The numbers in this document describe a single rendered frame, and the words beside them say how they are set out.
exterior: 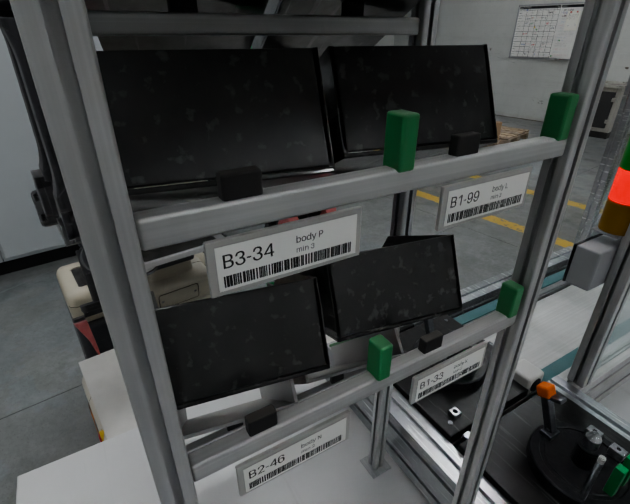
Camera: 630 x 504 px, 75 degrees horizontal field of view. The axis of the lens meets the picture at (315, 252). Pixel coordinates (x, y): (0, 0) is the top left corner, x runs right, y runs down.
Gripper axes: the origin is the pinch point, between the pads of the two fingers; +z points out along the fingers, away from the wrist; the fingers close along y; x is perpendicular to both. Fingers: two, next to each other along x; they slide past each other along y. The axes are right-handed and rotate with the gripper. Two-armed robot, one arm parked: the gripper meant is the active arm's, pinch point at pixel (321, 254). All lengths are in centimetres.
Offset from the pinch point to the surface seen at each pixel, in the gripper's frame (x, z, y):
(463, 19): 186, -654, 729
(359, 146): -28.5, 11.6, -11.8
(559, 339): 23, 20, 61
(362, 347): 9.2, 12.1, 4.2
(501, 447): 14.5, 32.4, 21.2
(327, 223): -29.0, 18.2, -17.9
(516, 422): 14.9, 30.5, 27.2
